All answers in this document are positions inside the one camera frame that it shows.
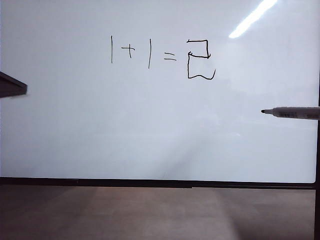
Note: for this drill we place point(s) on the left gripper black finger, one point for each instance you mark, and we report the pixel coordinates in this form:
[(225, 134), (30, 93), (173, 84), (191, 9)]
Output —
[(11, 87)]

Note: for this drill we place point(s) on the white marker pen black tip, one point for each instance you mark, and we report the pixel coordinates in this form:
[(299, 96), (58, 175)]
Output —
[(295, 113)]

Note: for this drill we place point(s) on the white whiteboard with black frame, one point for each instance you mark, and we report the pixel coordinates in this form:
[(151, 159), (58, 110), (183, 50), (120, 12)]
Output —
[(150, 125)]

